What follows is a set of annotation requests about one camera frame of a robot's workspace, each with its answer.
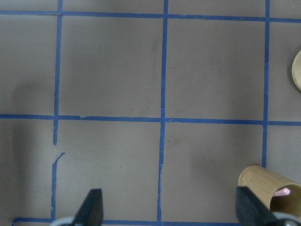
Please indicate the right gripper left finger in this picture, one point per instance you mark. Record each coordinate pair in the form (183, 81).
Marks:
(91, 210)

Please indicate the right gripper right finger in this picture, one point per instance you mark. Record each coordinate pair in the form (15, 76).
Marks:
(250, 211)

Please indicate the pink chopstick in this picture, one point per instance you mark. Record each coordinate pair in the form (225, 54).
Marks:
(282, 192)

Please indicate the wooden cup tree stand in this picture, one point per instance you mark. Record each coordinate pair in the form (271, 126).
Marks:
(295, 70)

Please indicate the bamboo chopstick holder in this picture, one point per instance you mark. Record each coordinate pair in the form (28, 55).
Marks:
(264, 183)

